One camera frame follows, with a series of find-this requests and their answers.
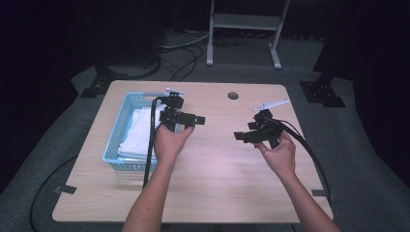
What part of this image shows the black stand base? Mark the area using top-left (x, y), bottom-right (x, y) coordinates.
top-left (79, 62), bottom-right (131, 100)
top-left (298, 75), bottom-right (347, 108)

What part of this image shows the right hand-held gripper cable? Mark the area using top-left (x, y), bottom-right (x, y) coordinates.
top-left (262, 115), bottom-right (333, 205)

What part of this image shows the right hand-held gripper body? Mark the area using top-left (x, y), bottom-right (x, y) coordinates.
top-left (250, 98), bottom-right (291, 150)

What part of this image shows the white floor cable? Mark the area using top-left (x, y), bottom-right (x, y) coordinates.
top-left (160, 31), bottom-right (211, 50)

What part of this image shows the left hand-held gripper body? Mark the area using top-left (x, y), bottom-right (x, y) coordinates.
top-left (159, 86), bottom-right (197, 133)

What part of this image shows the person's left hand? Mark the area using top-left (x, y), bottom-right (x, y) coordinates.
top-left (153, 123), bottom-right (196, 164)

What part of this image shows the light blue perforated basket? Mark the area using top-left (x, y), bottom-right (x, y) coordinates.
top-left (102, 91), bottom-right (171, 172)

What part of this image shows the hand-held gripper cable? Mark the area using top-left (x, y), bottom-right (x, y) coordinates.
top-left (262, 115), bottom-right (333, 205)
top-left (142, 96), bottom-right (168, 189)

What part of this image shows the left hand-held gripper cable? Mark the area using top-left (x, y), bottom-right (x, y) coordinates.
top-left (142, 96), bottom-right (168, 189)

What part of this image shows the white metal stand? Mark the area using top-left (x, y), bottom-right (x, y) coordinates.
top-left (205, 0), bottom-right (291, 71)

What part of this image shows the white cloth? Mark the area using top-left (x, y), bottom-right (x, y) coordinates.
top-left (117, 107), bottom-right (167, 160)

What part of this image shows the person's right hand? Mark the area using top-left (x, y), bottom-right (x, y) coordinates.
top-left (255, 130), bottom-right (298, 178)

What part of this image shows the thick black floor cable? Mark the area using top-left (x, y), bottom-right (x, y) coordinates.
top-left (29, 156), bottom-right (79, 232)

